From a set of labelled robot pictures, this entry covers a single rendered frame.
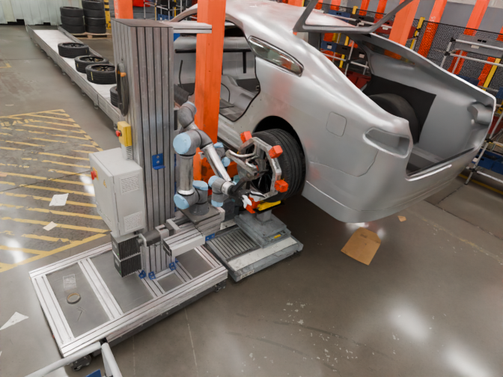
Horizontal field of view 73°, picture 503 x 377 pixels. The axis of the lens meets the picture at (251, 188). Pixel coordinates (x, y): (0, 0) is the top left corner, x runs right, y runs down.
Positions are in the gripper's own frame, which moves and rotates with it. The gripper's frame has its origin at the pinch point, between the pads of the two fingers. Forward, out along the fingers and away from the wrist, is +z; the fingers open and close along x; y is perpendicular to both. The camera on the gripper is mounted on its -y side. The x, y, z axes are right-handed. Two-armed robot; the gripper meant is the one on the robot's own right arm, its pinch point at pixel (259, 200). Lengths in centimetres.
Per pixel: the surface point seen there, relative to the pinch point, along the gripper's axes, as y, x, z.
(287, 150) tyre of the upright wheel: 0, -97, -34
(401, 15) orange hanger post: -134, -322, -32
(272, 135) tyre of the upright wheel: -8, -99, -51
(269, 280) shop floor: 114, -77, -11
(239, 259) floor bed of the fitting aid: 107, -73, -43
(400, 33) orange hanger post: -115, -323, -26
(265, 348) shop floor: 122, -19, 23
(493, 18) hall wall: -227, -1000, 38
